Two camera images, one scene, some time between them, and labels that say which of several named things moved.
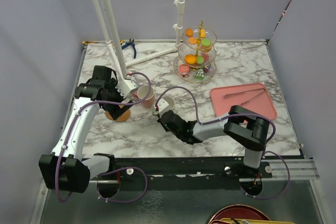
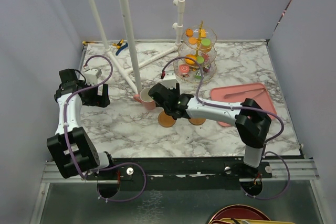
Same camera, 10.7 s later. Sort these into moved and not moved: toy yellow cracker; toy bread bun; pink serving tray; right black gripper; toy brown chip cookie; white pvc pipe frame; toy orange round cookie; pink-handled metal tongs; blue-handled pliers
Moved: blue-handled pliers; white pvc pipe frame; right black gripper
Not moved: pink-handled metal tongs; toy yellow cracker; toy brown chip cookie; toy bread bun; toy orange round cookie; pink serving tray
